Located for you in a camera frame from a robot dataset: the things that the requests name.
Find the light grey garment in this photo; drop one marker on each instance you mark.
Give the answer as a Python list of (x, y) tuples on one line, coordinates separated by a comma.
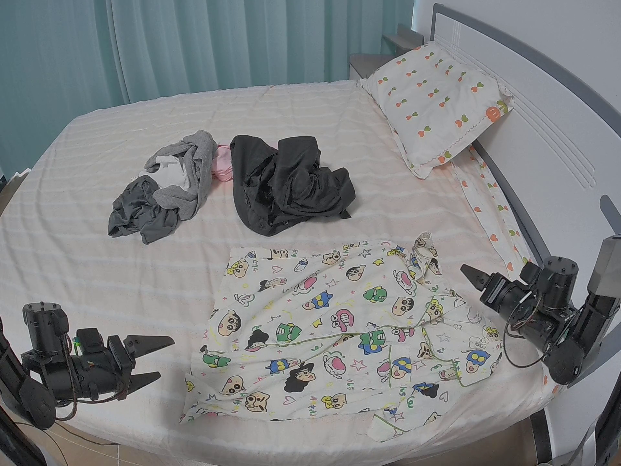
[(182, 203)]

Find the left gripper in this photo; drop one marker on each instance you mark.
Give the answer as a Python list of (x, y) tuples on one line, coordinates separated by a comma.
[(104, 376)]

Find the bed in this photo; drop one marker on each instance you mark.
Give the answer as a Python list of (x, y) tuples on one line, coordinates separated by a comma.
[(315, 114)]

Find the grey bedside table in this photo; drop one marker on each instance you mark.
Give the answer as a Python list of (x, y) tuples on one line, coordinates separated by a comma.
[(364, 66)]

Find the blue-green curtain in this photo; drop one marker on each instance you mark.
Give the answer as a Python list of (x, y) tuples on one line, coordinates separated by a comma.
[(194, 27)]

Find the pink garment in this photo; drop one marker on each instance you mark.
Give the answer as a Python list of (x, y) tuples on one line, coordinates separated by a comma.
[(222, 165)]

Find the white printed pillow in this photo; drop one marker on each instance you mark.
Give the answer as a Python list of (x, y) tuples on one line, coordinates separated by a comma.
[(436, 100)]

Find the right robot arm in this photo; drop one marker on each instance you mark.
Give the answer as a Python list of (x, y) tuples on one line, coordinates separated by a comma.
[(567, 352)]

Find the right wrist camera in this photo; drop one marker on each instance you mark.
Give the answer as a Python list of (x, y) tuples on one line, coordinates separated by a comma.
[(530, 274)]

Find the dark grey garment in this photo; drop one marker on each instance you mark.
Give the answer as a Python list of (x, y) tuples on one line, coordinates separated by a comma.
[(145, 216)]

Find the black shirt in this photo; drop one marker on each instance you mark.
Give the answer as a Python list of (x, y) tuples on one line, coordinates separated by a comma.
[(291, 182)]

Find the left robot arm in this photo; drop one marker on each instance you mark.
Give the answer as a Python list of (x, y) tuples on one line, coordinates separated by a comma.
[(34, 396)]

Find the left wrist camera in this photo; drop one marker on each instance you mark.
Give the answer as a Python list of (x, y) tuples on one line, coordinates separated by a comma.
[(90, 340)]

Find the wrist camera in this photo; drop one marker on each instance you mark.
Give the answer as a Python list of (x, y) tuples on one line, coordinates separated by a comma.
[(530, 274), (90, 340)]

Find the white garment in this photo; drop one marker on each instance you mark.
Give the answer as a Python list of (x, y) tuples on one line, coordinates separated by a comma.
[(172, 173)]

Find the white printed pyjama top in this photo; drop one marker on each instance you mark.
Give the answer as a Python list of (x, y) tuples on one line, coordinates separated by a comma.
[(315, 338)]

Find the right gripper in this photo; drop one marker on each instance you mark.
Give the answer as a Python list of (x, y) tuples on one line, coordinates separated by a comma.
[(504, 293)]

